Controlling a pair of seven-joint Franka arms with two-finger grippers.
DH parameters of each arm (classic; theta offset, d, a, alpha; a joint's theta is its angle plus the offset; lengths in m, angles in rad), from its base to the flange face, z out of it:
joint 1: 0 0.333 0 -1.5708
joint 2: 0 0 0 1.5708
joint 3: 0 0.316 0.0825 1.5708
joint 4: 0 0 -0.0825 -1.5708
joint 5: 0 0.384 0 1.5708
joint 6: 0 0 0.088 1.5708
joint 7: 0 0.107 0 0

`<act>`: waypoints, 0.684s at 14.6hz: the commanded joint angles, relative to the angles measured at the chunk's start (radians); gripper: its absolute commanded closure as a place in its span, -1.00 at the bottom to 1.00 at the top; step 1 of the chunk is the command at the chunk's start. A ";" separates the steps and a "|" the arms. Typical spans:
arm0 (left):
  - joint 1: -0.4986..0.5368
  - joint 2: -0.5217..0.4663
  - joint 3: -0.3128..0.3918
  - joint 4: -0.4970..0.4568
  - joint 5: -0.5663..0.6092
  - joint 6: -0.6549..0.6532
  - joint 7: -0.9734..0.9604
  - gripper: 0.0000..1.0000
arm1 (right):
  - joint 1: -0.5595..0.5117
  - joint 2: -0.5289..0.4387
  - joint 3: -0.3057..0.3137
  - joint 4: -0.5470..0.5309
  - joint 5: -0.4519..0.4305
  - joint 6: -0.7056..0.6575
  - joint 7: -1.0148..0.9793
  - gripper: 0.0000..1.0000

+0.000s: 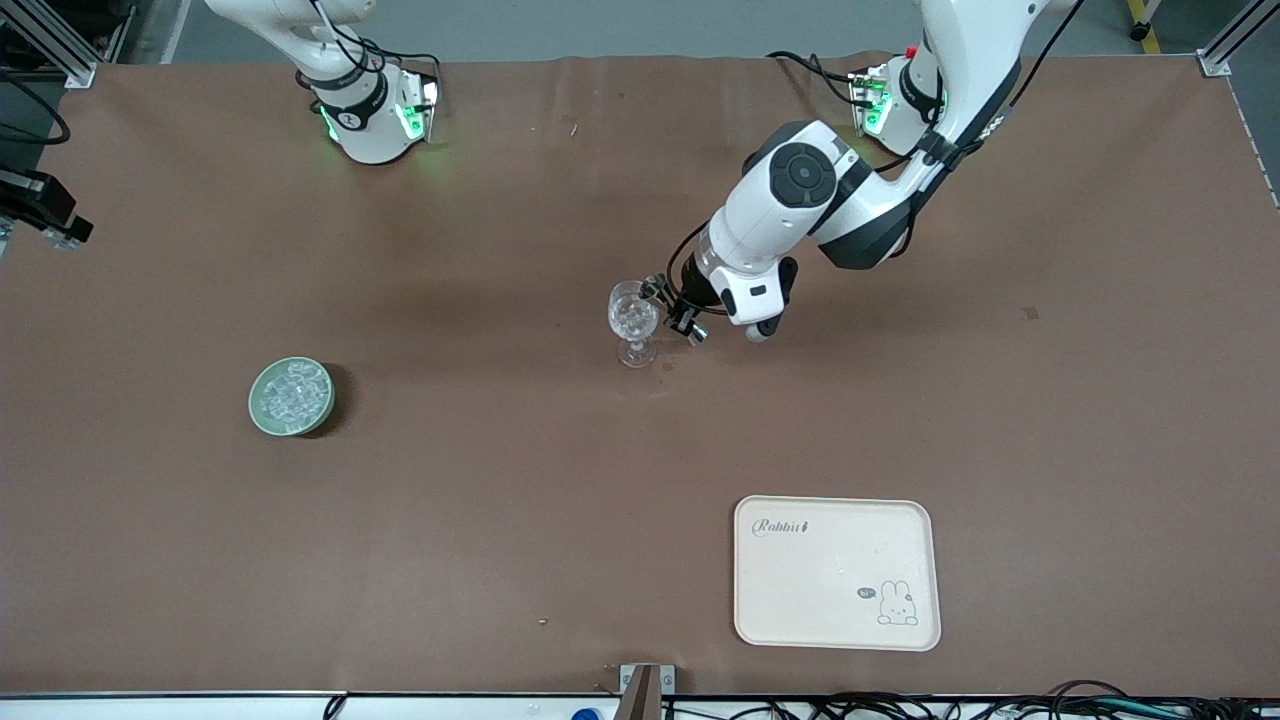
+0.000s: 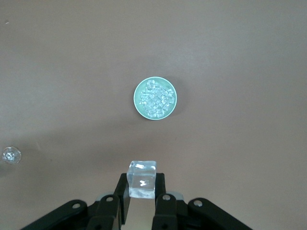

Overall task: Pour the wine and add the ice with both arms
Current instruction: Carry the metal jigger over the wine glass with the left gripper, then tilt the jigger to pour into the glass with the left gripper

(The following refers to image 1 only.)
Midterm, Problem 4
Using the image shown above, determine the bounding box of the black base cable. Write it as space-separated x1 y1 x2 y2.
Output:
767 49 863 107
308 0 443 83

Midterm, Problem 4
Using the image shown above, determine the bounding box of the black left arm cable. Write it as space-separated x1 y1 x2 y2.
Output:
1008 0 1088 113

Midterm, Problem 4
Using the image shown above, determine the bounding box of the clear stemmed wine glass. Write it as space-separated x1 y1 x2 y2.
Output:
607 280 661 369

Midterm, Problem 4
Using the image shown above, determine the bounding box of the black right base cable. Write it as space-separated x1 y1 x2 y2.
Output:
308 0 443 83

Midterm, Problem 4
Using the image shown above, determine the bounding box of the grey metal camera bracket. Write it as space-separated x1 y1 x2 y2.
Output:
619 663 676 720

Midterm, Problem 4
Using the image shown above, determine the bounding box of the cream rabbit print tray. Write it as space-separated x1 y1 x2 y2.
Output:
733 495 942 652

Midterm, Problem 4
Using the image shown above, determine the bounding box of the green round bowl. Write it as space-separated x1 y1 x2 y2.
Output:
248 356 337 439

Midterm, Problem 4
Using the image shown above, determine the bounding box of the black cable tangle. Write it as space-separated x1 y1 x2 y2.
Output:
665 680 1280 720

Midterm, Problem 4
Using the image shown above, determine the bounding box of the black left base cable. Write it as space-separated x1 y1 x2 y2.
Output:
767 49 863 107

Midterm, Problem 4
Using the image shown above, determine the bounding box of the brown table cover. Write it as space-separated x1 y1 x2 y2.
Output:
0 52 1280 698

